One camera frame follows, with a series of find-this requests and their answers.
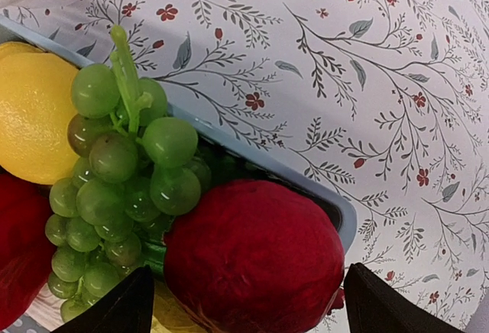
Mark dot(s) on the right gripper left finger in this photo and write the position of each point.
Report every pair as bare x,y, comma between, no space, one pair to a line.
126,308

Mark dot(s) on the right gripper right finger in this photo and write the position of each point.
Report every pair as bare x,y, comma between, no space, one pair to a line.
373,306

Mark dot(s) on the red bell pepper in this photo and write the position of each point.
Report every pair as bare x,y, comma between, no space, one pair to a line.
25,251

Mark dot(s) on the green grapes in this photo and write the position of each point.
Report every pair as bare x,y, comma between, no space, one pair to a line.
137,170

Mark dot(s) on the napa cabbage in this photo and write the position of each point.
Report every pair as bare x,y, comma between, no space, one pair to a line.
168,316

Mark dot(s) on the light blue plastic basket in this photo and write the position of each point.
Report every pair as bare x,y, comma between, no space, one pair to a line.
342,214

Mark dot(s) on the yellow lemon back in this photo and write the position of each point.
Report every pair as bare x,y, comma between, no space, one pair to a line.
36,109

